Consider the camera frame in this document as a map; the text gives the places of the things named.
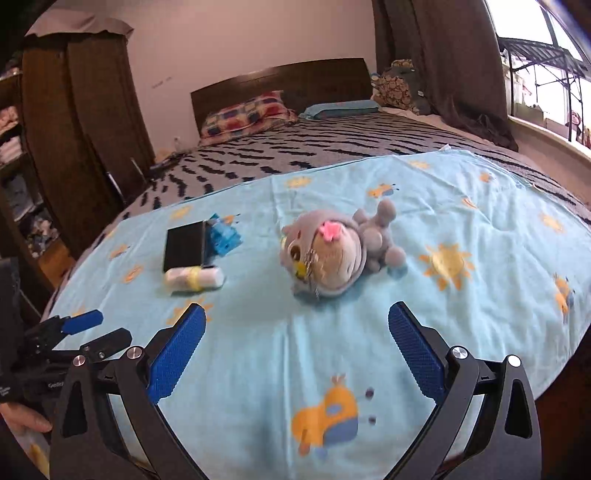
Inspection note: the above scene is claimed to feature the person's left hand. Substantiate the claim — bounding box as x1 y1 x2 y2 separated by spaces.
0 401 52 435

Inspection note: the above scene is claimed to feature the large window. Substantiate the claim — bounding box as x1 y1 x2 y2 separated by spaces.
485 0 591 148

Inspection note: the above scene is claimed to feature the blue pillow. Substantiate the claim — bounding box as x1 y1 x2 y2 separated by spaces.
299 99 382 120

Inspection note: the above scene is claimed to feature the dark brown curtain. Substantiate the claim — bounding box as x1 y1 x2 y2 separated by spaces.
372 0 520 151

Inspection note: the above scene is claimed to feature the brown monkey plush toy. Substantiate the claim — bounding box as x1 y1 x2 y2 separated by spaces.
566 111 585 141

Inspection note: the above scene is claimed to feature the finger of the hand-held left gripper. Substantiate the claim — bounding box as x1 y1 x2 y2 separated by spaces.
79 328 134 364
39 309 105 337

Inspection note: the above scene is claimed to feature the pale storage box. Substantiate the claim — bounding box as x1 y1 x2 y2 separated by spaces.
512 102 546 123

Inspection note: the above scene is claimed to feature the brown patterned cushion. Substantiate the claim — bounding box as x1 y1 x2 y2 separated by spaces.
372 59 428 114

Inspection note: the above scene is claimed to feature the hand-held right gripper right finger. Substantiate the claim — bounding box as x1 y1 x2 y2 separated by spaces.
388 302 542 480

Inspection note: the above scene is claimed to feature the grey black zigzag bedspread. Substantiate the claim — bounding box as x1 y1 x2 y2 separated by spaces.
122 113 591 227

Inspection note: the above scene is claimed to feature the white roll with yellow band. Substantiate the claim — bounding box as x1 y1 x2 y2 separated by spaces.
165 265 225 295

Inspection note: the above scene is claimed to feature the grey plush toy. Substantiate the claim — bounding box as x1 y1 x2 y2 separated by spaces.
279 198 408 305

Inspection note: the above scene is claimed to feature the blue plastic toy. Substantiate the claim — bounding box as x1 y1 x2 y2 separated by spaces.
205 213 244 257

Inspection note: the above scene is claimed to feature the metal tube frame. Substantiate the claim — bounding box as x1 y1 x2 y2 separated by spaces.
106 157 148 204

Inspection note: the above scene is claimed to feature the dark wooden wardrobe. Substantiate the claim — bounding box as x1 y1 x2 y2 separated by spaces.
0 32 155 319

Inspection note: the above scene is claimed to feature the black box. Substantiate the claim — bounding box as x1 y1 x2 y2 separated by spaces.
163 220 207 273

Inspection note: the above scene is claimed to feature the light blue printed blanket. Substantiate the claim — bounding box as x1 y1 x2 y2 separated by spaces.
44 148 591 480

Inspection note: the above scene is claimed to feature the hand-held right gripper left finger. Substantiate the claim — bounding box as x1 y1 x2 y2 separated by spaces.
49 302 207 480

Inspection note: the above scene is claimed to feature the checkered colourful pillow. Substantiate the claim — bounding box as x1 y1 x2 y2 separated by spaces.
199 91 298 139

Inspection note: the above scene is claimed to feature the grey cloth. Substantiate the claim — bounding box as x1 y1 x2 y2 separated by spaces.
25 7 134 38

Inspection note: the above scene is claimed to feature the dark wooden headboard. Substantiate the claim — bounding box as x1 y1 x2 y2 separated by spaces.
191 58 372 138

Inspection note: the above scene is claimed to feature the black folding rack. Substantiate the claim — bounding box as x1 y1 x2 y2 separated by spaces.
499 37 591 116

